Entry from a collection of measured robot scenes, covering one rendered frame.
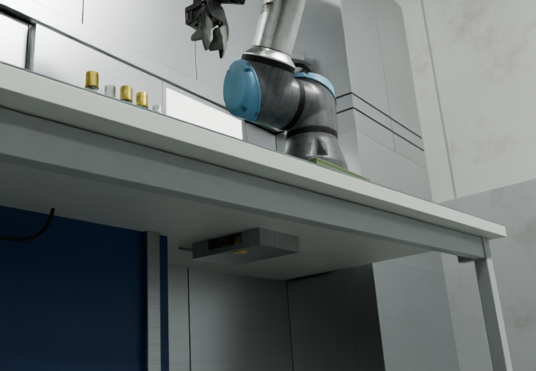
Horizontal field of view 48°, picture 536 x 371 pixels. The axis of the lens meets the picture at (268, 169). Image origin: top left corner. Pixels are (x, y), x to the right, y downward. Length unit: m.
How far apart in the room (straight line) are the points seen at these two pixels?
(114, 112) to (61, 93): 0.08
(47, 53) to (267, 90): 0.75
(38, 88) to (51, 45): 1.01
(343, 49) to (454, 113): 1.59
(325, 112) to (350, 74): 1.15
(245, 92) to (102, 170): 0.44
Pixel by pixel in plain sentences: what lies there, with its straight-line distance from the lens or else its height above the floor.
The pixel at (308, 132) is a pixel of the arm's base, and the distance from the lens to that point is 1.28.
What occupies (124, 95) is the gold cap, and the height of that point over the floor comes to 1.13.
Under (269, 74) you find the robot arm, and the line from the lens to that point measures 1.24.
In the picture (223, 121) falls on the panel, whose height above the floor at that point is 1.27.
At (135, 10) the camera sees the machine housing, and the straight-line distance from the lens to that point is 2.14.
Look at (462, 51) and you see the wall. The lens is 4.07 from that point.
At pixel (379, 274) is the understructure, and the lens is 2.24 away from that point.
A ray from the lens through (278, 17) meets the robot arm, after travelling 1.27.
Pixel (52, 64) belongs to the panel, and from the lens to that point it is 1.77.
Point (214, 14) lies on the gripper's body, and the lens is 1.63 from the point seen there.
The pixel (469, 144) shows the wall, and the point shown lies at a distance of 3.86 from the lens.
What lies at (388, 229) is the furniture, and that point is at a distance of 1.40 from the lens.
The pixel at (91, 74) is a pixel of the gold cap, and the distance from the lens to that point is 1.66.
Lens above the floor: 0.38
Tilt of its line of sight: 19 degrees up
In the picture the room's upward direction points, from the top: 4 degrees counter-clockwise
